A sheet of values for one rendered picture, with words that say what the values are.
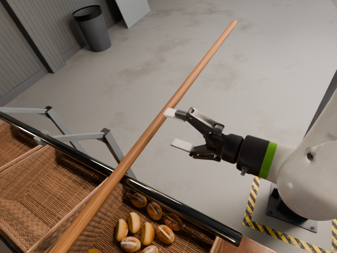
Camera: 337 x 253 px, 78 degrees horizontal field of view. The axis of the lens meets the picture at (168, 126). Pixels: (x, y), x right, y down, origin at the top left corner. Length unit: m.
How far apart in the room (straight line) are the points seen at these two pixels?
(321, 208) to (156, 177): 1.65
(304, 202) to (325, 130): 0.12
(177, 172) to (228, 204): 0.51
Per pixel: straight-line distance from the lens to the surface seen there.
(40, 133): 0.87
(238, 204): 1.80
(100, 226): 1.20
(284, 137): 2.24
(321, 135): 0.40
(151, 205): 1.12
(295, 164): 0.40
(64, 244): 0.55
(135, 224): 1.11
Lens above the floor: 1.65
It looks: 46 degrees down
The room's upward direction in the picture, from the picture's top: 14 degrees counter-clockwise
